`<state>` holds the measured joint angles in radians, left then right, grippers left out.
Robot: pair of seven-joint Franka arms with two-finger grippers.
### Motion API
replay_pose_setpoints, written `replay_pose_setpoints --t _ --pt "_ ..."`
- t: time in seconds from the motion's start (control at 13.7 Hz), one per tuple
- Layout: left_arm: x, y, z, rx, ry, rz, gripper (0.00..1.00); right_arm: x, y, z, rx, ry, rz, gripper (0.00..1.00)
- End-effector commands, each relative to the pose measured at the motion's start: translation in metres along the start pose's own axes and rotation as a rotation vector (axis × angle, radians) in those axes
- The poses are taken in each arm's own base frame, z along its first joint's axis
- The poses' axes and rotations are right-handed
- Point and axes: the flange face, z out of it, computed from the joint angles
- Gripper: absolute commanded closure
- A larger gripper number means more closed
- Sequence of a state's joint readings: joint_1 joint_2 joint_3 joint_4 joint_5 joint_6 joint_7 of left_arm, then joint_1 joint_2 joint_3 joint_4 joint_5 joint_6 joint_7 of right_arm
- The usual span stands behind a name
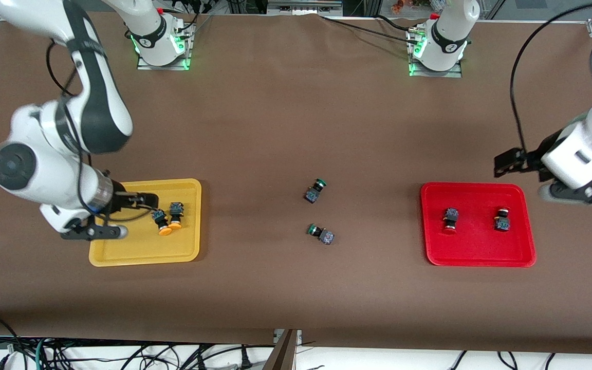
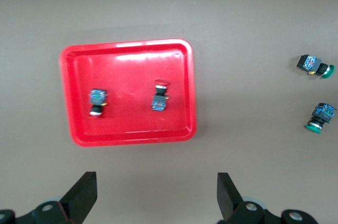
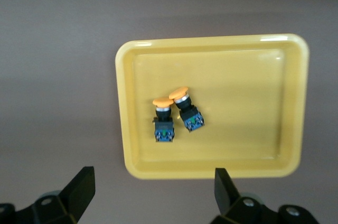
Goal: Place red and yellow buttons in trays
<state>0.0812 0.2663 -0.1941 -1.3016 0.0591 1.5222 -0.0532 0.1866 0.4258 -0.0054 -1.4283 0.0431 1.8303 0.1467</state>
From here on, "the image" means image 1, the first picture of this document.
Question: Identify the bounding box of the white mounting bracket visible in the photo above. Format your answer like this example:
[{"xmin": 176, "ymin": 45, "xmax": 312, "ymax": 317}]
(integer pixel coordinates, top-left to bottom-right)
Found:
[{"xmin": 274, "ymin": 329, "xmax": 303, "ymax": 346}]

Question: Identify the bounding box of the brown table cover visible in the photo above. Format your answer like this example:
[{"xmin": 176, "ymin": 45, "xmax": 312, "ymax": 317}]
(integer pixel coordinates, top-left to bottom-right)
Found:
[{"xmin": 0, "ymin": 10, "xmax": 592, "ymax": 355}]

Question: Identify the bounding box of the long black table cable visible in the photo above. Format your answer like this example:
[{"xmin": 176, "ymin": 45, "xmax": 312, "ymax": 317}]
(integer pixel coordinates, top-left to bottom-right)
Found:
[{"xmin": 319, "ymin": 14, "xmax": 420, "ymax": 42}]

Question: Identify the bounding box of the red push button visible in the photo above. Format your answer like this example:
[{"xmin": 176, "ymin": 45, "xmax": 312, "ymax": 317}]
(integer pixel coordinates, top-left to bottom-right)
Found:
[
  {"xmin": 493, "ymin": 207, "xmax": 512, "ymax": 232},
  {"xmin": 442, "ymin": 207, "xmax": 460, "ymax": 235}
]

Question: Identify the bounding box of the red plastic tray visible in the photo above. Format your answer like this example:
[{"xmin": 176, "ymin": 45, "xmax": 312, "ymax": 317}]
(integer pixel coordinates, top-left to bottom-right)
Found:
[{"xmin": 420, "ymin": 182, "xmax": 537, "ymax": 268}]

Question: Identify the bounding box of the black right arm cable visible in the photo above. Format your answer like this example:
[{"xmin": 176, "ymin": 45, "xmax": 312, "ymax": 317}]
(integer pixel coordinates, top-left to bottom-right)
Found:
[{"xmin": 46, "ymin": 40, "xmax": 155, "ymax": 227}]

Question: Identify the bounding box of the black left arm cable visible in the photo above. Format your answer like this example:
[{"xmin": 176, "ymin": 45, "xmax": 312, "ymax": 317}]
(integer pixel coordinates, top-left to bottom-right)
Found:
[{"xmin": 510, "ymin": 2, "xmax": 592, "ymax": 154}]

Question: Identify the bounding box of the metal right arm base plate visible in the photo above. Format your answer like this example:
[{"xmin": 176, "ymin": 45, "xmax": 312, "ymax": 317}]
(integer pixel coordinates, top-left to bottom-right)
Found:
[{"xmin": 137, "ymin": 23, "xmax": 195, "ymax": 71}]

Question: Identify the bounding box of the yellow push button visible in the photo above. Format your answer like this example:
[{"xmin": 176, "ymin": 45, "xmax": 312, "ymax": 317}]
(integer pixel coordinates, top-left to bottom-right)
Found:
[
  {"xmin": 152, "ymin": 208, "xmax": 174, "ymax": 236},
  {"xmin": 167, "ymin": 201, "xmax": 185, "ymax": 230}
]

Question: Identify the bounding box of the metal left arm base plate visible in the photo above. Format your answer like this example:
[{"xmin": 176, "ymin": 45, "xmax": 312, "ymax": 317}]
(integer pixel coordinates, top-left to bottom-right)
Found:
[{"xmin": 407, "ymin": 28, "xmax": 463, "ymax": 79}]

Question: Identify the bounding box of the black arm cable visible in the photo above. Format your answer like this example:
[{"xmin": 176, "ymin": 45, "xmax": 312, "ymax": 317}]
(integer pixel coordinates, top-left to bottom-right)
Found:
[
  {"xmin": 510, "ymin": 2, "xmax": 592, "ymax": 154},
  {"xmin": 46, "ymin": 40, "xmax": 155, "ymax": 227}
]

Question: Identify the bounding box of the yellow plastic tray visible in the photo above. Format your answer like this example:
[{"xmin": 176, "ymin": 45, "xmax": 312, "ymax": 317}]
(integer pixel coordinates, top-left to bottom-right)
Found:
[{"xmin": 88, "ymin": 178, "xmax": 202, "ymax": 268}]

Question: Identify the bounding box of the green push button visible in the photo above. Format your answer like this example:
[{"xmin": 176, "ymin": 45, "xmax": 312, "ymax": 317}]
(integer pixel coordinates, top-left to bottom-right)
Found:
[
  {"xmin": 304, "ymin": 178, "xmax": 327, "ymax": 204},
  {"xmin": 307, "ymin": 224, "xmax": 336, "ymax": 246}
]

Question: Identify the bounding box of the aluminium frame profile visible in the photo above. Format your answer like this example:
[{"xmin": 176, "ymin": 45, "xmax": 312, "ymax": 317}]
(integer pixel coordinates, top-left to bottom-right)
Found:
[{"xmin": 267, "ymin": 0, "xmax": 344, "ymax": 16}]

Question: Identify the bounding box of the teal cable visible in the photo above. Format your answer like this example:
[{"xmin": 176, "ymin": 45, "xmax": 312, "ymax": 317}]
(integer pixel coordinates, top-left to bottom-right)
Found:
[{"xmin": 35, "ymin": 337, "xmax": 50, "ymax": 370}]

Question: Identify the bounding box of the grey metal post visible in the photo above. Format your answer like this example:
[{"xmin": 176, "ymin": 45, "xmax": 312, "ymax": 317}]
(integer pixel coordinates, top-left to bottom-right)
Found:
[{"xmin": 263, "ymin": 329, "xmax": 299, "ymax": 370}]

